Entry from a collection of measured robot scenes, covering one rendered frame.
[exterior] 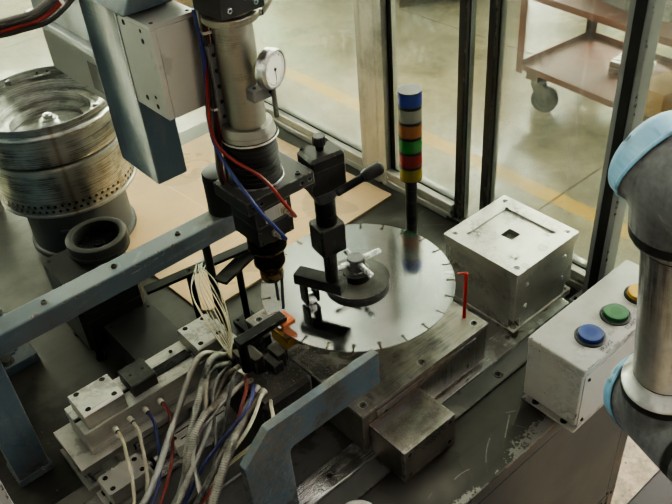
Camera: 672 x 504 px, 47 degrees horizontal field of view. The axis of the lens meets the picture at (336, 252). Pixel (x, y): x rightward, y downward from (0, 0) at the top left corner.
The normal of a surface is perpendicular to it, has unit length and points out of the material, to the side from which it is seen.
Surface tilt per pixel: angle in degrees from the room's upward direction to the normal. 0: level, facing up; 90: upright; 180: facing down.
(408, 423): 0
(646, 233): 98
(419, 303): 0
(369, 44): 90
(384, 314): 0
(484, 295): 90
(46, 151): 90
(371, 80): 90
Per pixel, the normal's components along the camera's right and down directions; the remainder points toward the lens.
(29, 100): 0.58, 0.47
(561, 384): -0.75, 0.45
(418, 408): -0.07, -0.78
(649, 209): -0.87, 0.47
